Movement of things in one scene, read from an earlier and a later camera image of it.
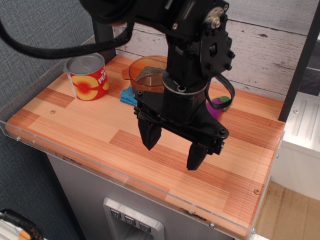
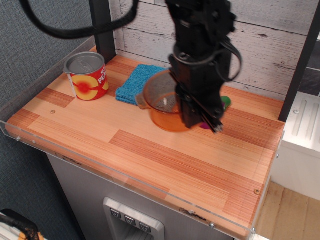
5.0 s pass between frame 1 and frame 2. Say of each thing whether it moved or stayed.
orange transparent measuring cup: moved
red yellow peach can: stayed
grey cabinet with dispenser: stayed
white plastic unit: stayed
